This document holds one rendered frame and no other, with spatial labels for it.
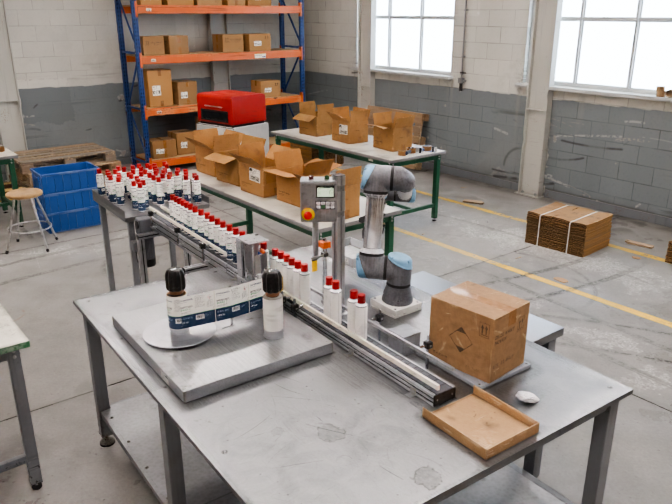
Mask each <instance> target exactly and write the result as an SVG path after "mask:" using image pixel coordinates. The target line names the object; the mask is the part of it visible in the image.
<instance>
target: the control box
mask: <svg viewBox="0 0 672 504"><path fill-rule="evenodd" d="M308 179H309V177H301V178H300V220H301V222H336V221H337V183H336V181H335V180H332V177H329V179H330V180H329V181H324V177H314V181H309V180H308ZM316 185H335V198H316ZM316 201H335V209H316ZM306 211H309V212H311V213H312V218H311V219H310V220H306V219H305V218H304V213H305V212H306Z"/></svg>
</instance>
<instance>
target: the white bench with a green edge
mask: <svg viewBox="0 0 672 504"><path fill-rule="evenodd" d="M27 347H30V341H29V340H28V338H27V337H26V336H25V334H24V333H23V332H22V330H21V329H20V328H19V327H18V325H17V324H16V323H15V321H14V320H13V319H12V318H11V316H10V315H9V314H8V312H7V311H6V310H5V308H4V307H3V306H2V305H1V303H0V362H4V361H7V363H8V368H9V374H10V379H11V384H12V390H13V395H14V400H15V406H16V411H17V417H18V422H19V427H20V433H21V438H22V443H23V449H24V453H23V454H21V455H18V456H15V457H13V458H10V459H7V460H5V461H2V462H0V473H2V472H5V471H7V470H10V469H12V468H15V467H18V466H20V465H23V464H25V463H26V465H27V470H28V475H29V481H30V483H31V485H32V489H33V490H38V489H40V488H41V487H42V483H41V482H43V480H42V474H41V468H40V463H39V457H38V455H39V453H38V452H37V446H36V440H35V435H34V429H33V424H32V418H31V412H30V407H29V401H28V396H27V390H26V385H25V379H24V373H23V368H22V362H21V357H20V354H21V352H20V351H19V350H20V349H24V348H27Z"/></svg>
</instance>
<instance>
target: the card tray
mask: <svg viewBox="0 0 672 504"><path fill-rule="evenodd" d="M422 417H423V418H425V419H426V420H427V421H429V422H430V423H432V424H433V425H435V426H436V427H438V428H439V429H441V430H442V431H444V432H445V433H447V434H448V435H450V436H451V437H452V438H454V439H455V440H457V441H458V442H460V443H461V444H463V445H464V446H466V447H467V448H469V449H470V450H472V451H473V452H474V453H476V454H477V455H479V456H480V457H482V458H483V459H485V460H487V459H489V458H491V457H493V456H495V455H497V454H499V453H501V452H502V451H504V450H506V449H508V448H510V447H512V446H514V445H516V444H518V443H519V442H521V441H523V440H525V439H527V438H529V437H531V436H533V435H535V434H536V433H538V432H539V424H540V422H538V421H536V420H535V419H533V418H531V417H529V416H528V415H526V414H524V413H522V412H521V411H519V410H517V409H515V408H514V407H512V406H510V405H508V404H507V403H505V402H503V401H502V400H500V399H498V398H496V397H495V396H493V395H491V394H489V393H488V392H486V391H484V390H482V389H481V388H479V387H477V386H476V385H474V387H473V394H471V395H469V396H466V397H464V398H462V399H460V400H457V401H455V402H453V403H451V404H448V405H446V406H444V407H442V408H439V409H437V410H435V411H433V412H430V411H429V410H427V409H426V408H424V407H423V412H422Z"/></svg>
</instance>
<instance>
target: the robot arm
mask: <svg viewBox="0 0 672 504"><path fill-rule="evenodd" d="M414 187H415V177H414V176H413V174H412V173H411V172H410V171H408V170H407V169H405V168H403V167H400V166H388V165H376V164H375V165H370V164H368V165H366V166H365V168H364V171H363V176H362V181H361V189H364V191H363V193H364V194H365V196H366V210H365V216H362V217H360V218H359V222H361V223H365V225H364V227H363V230H362V239H363V247H362V248H361V249H360V251H359V253H357V254H356V270H357V275H358V276H359V277H360V278H366V279H379V280H387V282H386V286H385V289H384V291H383V293H382V301H383V302H384V303H385V304H387V305H390V306H395V307H404V306H408V305H411V304H412V303H413V295H412V291H411V275H412V268H413V267H412V259H411V257H410V256H408V255H406V254H404V253H400V252H391V253H389V254H388V256H385V255H384V251H383V250H382V249H381V242H382V234H383V232H382V229H383V231H384V228H383V227H385V224H383V216H385V214H386V213H384V209H385V205H386V201H395V202H407V203H414V202H415V197H416V189H414Z"/></svg>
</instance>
